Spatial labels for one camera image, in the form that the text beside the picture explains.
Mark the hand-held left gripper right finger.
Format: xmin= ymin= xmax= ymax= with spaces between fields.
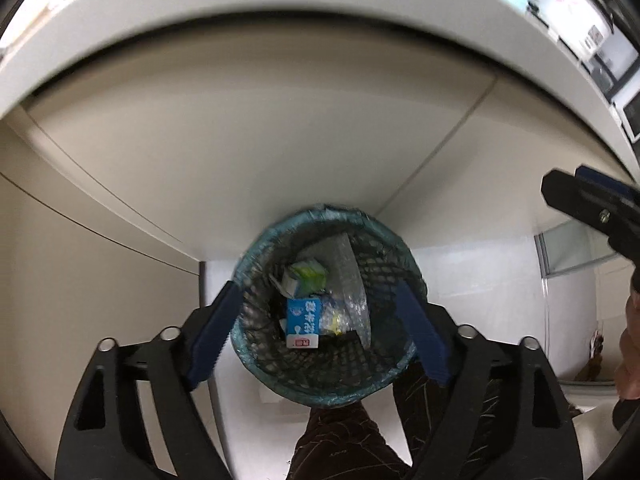
xmin=394 ymin=279 xmax=584 ymax=480

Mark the blue white milk carton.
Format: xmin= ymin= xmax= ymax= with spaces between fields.
xmin=285 ymin=295 xmax=321 ymax=350

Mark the yellow snack packet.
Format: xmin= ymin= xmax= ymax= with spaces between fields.
xmin=320 ymin=309 xmax=352 ymax=337

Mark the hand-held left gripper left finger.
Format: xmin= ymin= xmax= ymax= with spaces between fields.
xmin=54 ymin=279 xmax=246 ymax=480

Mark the white floral rice cooker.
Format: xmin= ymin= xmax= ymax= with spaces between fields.
xmin=524 ymin=0 xmax=617 ymax=62

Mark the black white appliance box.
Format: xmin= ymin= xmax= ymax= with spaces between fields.
xmin=584 ymin=34 xmax=640 ymax=143

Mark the person's right hand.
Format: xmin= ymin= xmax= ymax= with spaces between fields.
xmin=613 ymin=287 xmax=640 ymax=402

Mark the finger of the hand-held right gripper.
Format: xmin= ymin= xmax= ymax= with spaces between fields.
xmin=541 ymin=164 xmax=640 ymax=262

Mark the clear bubble wrap sheet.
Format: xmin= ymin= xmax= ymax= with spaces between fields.
xmin=309 ymin=232 xmax=374 ymax=349

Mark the black mesh trash bin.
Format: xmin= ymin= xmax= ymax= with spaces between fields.
xmin=232 ymin=203 xmax=429 ymax=409

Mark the green white paper carton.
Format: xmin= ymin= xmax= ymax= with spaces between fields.
xmin=270 ymin=258 xmax=329 ymax=298

